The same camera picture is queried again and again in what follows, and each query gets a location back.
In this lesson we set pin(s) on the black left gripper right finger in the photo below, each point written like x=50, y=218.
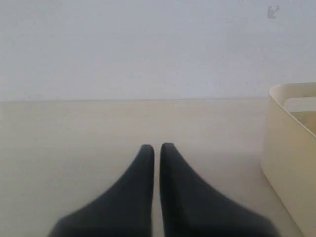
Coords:
x=193, y=208

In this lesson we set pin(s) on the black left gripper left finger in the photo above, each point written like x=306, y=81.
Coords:
x=124, y=210

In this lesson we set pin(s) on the white plastic bin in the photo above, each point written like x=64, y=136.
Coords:
x=289, y=154

